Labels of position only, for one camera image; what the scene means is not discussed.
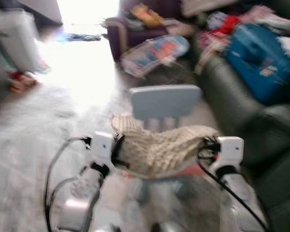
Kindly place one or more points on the white plastic bin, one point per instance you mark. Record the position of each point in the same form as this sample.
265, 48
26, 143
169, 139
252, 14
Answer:
19, 41

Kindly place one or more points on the colourful baby bouncer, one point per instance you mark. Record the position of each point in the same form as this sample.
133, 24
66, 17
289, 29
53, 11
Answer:
154, 53

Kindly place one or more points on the blue door mat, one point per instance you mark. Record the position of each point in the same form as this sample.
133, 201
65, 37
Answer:
82, 36

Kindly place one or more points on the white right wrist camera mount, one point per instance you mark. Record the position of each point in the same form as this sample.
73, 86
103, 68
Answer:
230, 151

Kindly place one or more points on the purple armchair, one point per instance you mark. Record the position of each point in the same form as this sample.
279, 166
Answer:
117, 36

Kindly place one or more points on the folded white blankets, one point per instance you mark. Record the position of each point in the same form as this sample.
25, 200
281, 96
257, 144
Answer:
203, 6

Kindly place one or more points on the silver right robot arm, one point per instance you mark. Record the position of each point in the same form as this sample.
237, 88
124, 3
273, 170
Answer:
241, 193

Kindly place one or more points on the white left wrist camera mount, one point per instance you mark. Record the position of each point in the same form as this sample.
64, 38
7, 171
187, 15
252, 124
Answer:
101, 147

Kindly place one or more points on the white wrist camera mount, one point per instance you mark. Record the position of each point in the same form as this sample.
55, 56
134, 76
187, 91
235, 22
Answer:
101, 147
230, 151

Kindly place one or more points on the dark green leather sofa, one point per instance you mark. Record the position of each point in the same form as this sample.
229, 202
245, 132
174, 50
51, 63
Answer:
241, 111

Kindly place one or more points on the yellow stuffed toy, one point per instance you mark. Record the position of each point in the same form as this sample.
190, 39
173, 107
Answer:
147, 17

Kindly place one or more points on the pile of colourful clothes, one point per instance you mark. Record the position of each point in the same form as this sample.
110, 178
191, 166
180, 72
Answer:
232, 21

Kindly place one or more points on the small red and tan toy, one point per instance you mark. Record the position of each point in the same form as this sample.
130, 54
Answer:
21, 81

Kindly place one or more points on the beige textured pillow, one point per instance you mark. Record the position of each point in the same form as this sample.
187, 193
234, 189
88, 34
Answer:
159, 145

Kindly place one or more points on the light blue child chair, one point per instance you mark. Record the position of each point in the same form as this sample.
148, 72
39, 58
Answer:
164, 101

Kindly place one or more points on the blue suitcase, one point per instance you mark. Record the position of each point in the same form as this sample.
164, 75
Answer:
261, 63

